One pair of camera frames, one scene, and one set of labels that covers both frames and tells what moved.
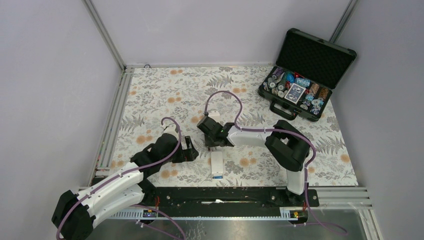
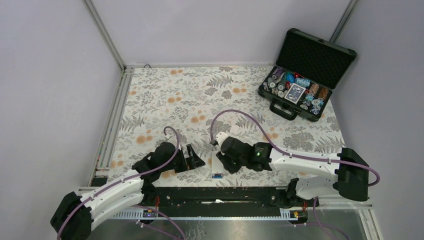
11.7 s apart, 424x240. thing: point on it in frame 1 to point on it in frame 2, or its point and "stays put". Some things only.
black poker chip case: [308, 68] stays put
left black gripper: [188, 154] to [196, 161]
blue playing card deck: [295, 93] stays put
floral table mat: [152, 94] stays put
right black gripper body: [210, 141] to [232, 165]
